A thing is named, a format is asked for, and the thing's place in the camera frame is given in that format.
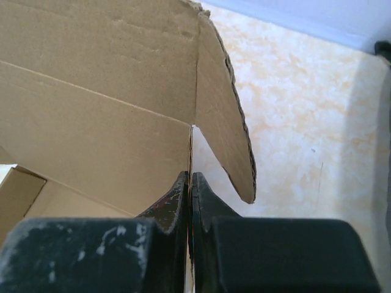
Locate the black floral pillow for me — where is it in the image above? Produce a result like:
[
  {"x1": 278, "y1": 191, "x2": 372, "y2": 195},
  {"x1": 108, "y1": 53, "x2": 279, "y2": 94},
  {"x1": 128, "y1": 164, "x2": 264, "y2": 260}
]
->
[{"x1": 374, "y1": 40, "x2": 391, "y2": 63}]

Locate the brown cardboard box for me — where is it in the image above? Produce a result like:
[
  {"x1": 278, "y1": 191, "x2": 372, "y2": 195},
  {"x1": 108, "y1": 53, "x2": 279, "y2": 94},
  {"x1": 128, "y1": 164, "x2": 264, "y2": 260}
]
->
[{"x1": 1, "y1": 1, "x2": 257, "y2": 247}]

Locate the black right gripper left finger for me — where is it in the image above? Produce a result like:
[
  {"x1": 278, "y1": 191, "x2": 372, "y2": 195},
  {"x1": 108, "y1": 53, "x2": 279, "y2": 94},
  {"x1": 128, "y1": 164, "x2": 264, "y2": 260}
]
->
[{"x1": 1, "y1": 172, "x2": 189, "y2": 292}]

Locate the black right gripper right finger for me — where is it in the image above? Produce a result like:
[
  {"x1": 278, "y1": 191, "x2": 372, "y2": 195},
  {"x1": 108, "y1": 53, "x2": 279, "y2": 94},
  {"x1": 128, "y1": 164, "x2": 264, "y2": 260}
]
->
[{"x1": 191, "y1": 173, "x2": 381, "y2": 292}]

